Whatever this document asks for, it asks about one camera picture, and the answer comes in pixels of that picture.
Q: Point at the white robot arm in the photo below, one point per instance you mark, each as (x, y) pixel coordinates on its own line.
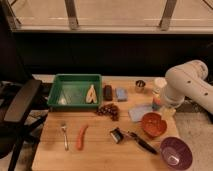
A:
(188, 80)

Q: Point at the dark brown block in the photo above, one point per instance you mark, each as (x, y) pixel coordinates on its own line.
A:
(108, 96)

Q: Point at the blue sponge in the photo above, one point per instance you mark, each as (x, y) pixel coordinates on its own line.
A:
(121, 94)

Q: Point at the bunch of dark grapes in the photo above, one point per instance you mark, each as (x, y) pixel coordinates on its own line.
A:
(110, 110)

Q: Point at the small metal cup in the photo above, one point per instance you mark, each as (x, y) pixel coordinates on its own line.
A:
(139, 85)

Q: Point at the green plastic tray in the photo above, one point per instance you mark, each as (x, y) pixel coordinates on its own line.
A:
(69, 91)

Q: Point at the light blue cloth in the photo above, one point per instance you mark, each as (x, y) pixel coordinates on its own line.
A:
(137, 112)

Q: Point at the small black tin can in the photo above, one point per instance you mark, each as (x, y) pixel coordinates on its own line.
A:
(117, 135)

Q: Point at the metal fork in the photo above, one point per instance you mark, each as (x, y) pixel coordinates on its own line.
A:
(64, 128)

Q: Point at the orange carrot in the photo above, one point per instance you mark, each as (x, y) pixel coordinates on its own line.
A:
(80, 137)

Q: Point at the red heart-shaped bowl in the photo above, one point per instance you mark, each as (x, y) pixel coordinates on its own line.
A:
(153, 124)

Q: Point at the black office chair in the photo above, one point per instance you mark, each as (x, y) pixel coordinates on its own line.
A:
(13, 130)

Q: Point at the purple plastic bowl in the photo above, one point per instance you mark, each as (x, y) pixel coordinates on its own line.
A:
(176, 154)

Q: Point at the black handled peeler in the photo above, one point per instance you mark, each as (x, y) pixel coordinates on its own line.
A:
(142, 142)

